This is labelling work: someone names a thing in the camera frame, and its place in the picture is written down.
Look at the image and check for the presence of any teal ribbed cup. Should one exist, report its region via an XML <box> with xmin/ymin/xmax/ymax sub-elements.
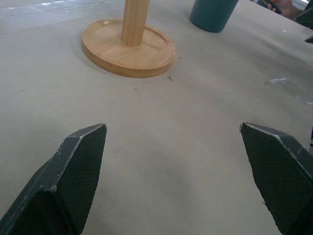
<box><xmin>190</xmin><ymin>0</ymin><xmax>239</xmax><ymax>33</ymax></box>

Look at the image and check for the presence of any person's bare hand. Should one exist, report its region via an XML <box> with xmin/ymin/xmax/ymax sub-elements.
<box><xmin>256</xmin><ymin>0</ymin><xmax>295</xmax><ymax>20</ymax></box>

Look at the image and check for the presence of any black phone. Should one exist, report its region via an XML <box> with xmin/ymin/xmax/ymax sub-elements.
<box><xmin>263</xmin><ymin>0</ymin><xmax>282</xmax><ymax>14</ymax></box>

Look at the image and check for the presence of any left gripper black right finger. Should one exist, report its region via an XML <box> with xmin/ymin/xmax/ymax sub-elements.
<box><xmin>240</xmin><ymin>122</ymin><xmax>313</xmax><ymax>235</ymax></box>

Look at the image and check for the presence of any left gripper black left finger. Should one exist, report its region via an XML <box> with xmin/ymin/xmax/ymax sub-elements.
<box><xmin>0</xmin><ymin>123</ymin><xmax>108</xmax><ymax>235</ymax></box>

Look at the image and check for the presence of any wooden stand with round base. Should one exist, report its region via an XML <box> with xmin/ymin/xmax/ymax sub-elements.
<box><xmin>81</xmin><ymin>0</ymin><xmax>177</xmax><ymax>79</ymax></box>

